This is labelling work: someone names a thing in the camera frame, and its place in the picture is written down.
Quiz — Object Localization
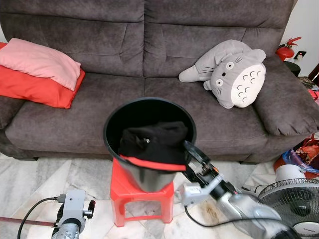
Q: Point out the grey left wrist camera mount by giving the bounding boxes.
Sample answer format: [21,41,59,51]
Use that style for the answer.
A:
[57,189,86,225]

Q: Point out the grey electric fan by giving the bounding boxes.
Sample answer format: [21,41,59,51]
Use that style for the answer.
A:
[257,163,319,237]

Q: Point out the red fire extinguisher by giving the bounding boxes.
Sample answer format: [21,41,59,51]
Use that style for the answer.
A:
[276,36,303,61]

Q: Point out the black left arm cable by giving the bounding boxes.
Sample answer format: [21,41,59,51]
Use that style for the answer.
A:
[16,196,65,239]

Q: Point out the grey Totoro plush toy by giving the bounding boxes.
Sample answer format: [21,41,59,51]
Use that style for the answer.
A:
[178,40,267,109]

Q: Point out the red pillow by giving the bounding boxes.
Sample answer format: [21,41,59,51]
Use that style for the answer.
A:
[0,42,85,109]

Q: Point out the black round side table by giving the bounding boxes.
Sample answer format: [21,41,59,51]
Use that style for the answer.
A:
[284,61,301,76]

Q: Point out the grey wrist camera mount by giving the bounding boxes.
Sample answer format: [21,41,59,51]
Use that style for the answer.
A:
[57,189,86,225]
[179,181,204,207]

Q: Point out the colourful plastic bag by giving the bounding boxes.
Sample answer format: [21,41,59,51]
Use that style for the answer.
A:
[275,132,319,172]

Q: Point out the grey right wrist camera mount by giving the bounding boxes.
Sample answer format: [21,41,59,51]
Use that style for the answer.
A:
[179,181,204,207]

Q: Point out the dark grey fabric sofa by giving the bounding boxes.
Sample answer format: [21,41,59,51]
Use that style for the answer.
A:
[0,0,319,164]

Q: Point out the pink pillow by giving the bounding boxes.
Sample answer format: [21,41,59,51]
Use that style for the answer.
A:
[0,38,82,92]

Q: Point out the black round bin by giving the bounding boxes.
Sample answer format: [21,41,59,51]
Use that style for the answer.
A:
[103,97,197,194]

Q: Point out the dark red pole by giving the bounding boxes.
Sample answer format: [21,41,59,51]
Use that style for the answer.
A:
[0,216,56,228]

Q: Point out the red plastic stool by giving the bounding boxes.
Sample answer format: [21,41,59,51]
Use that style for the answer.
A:
[110,158,175,228]

